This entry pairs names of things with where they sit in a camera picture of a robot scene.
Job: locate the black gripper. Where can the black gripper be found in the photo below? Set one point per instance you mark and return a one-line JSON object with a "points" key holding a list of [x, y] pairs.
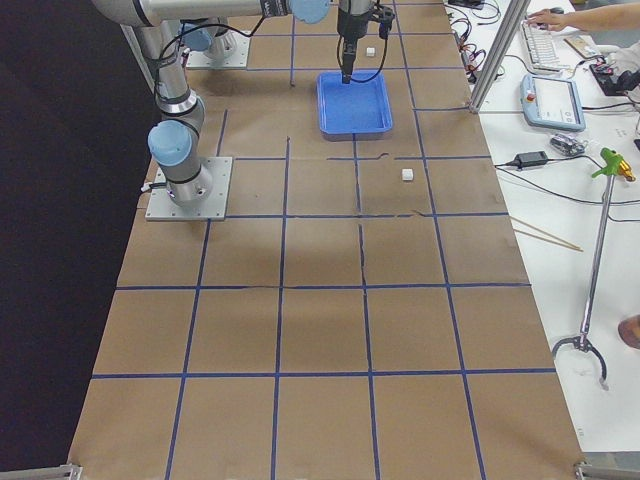
{"points": [[351, 22]]}

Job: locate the white block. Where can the white block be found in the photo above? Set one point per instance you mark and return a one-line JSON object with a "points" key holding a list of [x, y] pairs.
{"points": [[407, 175]]}

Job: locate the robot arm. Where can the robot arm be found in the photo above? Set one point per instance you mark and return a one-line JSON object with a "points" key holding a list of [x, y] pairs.
{"points": [[173, 142], [205, 37]]}

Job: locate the person forearm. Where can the person forearm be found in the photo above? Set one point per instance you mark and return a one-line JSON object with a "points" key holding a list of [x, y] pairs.
{"points": [[605, 18]]}

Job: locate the blue plastic tray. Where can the blue plastic tray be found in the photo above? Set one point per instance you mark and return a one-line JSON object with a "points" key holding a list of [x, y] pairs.
{"points": [[361, 107]]}

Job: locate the person hand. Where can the person hand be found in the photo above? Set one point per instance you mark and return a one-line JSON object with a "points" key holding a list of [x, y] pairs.
{"points": [[547, 20]]}

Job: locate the white keyboard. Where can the white keyboard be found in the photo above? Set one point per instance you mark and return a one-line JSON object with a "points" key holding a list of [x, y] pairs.
{"points": [[540, 52]]}

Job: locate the black power adapter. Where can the black power adapter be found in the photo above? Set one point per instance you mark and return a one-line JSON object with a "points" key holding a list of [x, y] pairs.
{"points": [[530, 159]]}

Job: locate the teach pendant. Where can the teach pendant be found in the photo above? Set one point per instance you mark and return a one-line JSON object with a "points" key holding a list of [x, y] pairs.
{"points": [[552, 103]]}

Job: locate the brown paper table cover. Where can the brown paper table cover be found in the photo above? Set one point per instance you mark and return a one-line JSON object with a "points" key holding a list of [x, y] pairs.
{"points": [[339, 323]]}

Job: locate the reacher grabber tool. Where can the reacher grabber tool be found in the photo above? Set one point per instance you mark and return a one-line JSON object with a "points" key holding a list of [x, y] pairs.
{"points": [[614, 166]]}

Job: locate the wooden chopsticks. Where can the wooden chopsticks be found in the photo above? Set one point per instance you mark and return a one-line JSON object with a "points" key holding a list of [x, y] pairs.
{"points": [[527, 229]]}

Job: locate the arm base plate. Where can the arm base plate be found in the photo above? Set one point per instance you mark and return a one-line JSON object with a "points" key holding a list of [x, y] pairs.
{"points": [[237, 60], [204, 198]]}

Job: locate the aluminium frame post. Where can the aluminium frame post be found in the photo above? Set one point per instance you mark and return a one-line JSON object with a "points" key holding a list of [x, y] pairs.
{"points": [[511, 20]]}

